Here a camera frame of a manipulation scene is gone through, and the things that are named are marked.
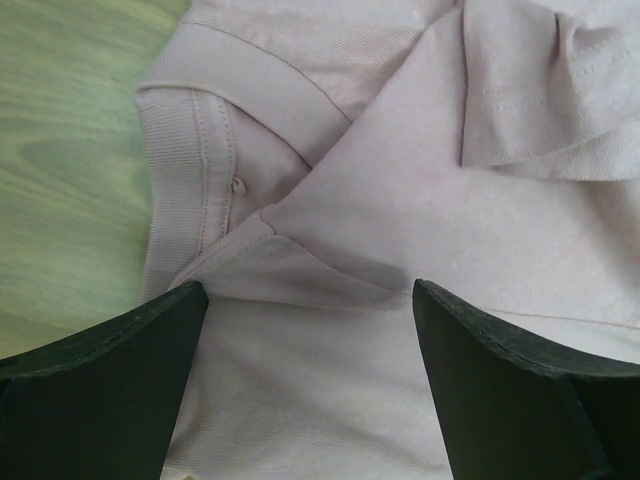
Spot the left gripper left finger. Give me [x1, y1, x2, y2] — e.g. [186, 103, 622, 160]
[1, 282, 208, 479]

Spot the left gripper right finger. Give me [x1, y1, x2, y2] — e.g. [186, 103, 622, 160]
[412, 280, 639, 480]

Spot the pink graphic t-shirt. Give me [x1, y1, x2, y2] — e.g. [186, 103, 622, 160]
[137, 1, 639, 479]

